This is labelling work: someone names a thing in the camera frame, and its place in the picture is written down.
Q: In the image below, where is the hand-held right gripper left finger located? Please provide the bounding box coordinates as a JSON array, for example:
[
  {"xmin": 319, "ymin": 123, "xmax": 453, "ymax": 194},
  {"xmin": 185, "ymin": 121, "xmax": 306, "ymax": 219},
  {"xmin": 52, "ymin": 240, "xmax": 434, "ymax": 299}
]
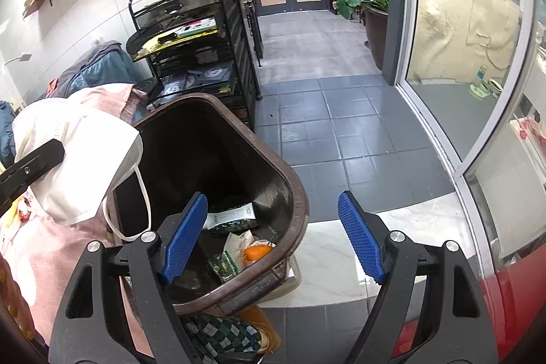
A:
[{"xmin": 49, "ymin": 192, "xmax": 210, "ymax": 364}]

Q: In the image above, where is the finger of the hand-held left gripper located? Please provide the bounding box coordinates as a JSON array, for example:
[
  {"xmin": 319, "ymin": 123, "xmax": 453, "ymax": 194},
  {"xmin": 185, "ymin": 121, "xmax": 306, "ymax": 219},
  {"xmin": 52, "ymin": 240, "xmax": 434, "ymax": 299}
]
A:
[{"xmin": 0, "ymin": 139, "xmax": 66, "ymax": 215}]

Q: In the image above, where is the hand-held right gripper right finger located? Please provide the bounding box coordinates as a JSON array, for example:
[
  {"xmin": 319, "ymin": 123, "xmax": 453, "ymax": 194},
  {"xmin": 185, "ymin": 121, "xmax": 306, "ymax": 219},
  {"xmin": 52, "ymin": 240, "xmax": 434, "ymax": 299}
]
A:
[{"xmin": 337, "ymin": 190, "xmax": 500, "ymax": 364}]

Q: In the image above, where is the plastic bag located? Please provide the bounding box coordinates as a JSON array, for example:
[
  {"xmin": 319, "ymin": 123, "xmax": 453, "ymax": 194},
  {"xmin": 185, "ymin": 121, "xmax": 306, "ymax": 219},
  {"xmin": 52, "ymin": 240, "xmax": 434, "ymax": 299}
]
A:
[{"xmin": 211, "ymin": 231, "xmax": 257, "ymax": 277}]

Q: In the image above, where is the white face mask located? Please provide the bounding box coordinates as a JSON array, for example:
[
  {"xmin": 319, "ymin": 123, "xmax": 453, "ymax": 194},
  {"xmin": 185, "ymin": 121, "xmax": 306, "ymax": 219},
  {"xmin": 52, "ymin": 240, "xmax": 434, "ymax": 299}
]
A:
[{"xmin": 13, "ymin": 97, "xmax": 152, "ymax": 242}]

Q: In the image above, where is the orange fruit peel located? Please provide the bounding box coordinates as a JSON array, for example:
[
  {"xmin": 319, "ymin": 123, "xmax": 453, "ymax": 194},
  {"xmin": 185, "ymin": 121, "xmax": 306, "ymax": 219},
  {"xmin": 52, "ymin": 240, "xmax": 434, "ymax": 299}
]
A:
[{"xmin": 242, "ymin": 242, "xmax": 276, "ymax": 266}]

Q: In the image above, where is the dark brown trash bin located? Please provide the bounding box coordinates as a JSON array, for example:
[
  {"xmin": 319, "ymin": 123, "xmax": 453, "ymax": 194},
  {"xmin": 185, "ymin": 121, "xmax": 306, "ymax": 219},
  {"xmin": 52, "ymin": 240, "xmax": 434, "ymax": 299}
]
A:
[{"xmin": 113, "ymin": 93, "xmax": 310, "ymax": 316}]

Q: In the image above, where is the person's left hand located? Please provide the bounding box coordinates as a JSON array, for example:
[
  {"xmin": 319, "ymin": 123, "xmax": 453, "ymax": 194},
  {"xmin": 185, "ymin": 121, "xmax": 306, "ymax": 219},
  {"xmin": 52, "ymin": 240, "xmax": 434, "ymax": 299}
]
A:
[{"xmin": 0, "ymin": 257, "xmax": 29, "ymax": 341}]

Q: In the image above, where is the argyle patterned slipper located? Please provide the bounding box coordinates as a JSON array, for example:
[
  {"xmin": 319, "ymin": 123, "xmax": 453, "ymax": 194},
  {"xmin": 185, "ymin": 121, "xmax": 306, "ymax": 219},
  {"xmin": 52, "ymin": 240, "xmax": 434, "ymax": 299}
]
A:
[{"xmin": 181, "ymin": 306, "xmax": 282, "ymax": 354}]

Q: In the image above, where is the white floor lamp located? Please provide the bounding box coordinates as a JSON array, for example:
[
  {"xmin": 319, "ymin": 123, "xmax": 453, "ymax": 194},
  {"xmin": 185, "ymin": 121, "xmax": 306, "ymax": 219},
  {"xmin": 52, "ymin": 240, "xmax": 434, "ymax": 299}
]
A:
[{"xmin": 0, "ymin": 54, "xmax": 32, "ymax": 68}]

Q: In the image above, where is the grey massage bed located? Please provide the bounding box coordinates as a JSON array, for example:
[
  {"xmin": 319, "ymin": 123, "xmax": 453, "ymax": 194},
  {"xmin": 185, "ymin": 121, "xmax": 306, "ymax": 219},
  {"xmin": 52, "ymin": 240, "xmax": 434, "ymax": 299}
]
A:
[{"xmin": 45, "ymin": 40, "xmax": 139, "ymax": 98}]

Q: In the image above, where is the grey towel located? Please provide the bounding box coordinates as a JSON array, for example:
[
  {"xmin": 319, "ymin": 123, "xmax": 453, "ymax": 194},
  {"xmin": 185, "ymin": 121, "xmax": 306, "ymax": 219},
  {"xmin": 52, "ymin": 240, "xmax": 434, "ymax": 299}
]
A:
[{"xmin": 60, "ymin": 41, "xmax": 129, "ymax": 79}]

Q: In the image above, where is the yellow paper sheet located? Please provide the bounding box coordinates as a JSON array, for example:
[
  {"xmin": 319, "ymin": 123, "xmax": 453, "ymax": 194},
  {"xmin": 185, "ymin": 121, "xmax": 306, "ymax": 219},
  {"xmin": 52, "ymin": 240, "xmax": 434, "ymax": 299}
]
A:
[{"xmin": 143, "ymin": 32, "xmax": 182, "ymax": 49}]

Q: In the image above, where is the pale green bowl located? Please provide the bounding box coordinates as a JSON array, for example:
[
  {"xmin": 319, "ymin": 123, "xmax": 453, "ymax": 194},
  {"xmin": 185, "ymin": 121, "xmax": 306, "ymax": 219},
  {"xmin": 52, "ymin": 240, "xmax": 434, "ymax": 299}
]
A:
[{"xmin": 469, "ymin": 80, "xmax": 489, "ymax": 100}]

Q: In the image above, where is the black trolley cart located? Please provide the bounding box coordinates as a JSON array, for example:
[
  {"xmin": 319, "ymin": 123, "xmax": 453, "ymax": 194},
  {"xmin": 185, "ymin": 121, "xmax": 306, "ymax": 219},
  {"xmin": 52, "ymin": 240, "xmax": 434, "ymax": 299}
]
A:
[{"xmin": 126, "ymin": 0, "xmax": 263, "ymax": 126}]

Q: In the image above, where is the potted green plant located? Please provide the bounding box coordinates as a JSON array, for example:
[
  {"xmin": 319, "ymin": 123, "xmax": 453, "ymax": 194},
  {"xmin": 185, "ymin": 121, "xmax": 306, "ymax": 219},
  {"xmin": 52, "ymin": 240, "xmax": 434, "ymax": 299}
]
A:
[{"xmin": 336, "ymin": 0, "xmax": 391, "ymax": 71}]

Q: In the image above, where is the flat green white box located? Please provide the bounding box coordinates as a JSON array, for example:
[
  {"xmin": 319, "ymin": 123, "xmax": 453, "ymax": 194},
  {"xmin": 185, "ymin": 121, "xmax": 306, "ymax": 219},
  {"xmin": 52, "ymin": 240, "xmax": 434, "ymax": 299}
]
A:
[{"xmin": 176, "ymin": 18, "xmax": 218, "ymax": 38}]

